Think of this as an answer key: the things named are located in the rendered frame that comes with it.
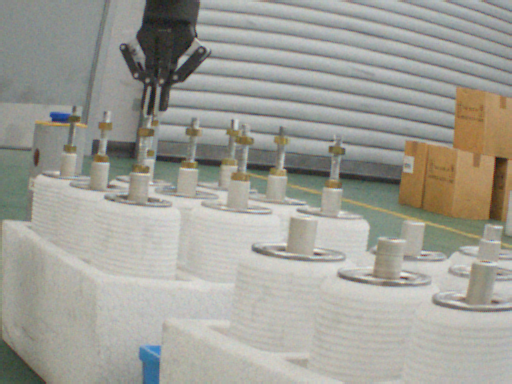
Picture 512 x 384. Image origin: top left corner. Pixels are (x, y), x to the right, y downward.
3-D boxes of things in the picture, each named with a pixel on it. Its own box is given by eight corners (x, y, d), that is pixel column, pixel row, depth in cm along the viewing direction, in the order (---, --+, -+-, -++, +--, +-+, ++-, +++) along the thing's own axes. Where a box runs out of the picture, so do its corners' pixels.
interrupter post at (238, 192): (230, 210, 127) (234, 178, 127) (251, 213, 126) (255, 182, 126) (220, 210, 125) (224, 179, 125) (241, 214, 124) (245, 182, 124)
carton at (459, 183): (488, 220, 490) (495, 156, 488) (451, 217, 481) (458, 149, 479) (460, 212, 518) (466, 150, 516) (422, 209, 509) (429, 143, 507)
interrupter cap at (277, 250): (283, 265, 87) (285, 256, 87) (232, 249, 94) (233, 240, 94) (363, 266, 91) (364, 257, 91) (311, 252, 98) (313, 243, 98)
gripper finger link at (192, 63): (201, 44, 142) (166, 73, 143) (210, 53, 141) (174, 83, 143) (208, 45, 144) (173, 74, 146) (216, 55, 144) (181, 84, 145)
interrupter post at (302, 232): (294, 260, 91) (299, 218, 91) (277, 255, 93) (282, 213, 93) (319, 261, 92) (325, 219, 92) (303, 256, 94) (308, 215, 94)
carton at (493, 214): (532, 223, 503) (538, 164, 501) (501, 221, 494) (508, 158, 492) (504, 216, 531) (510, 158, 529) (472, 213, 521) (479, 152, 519)
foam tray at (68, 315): (95, 428, 111) (95, 278, 110) (1, 339, 144) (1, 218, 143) (378, 418, 131) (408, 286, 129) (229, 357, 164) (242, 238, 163)
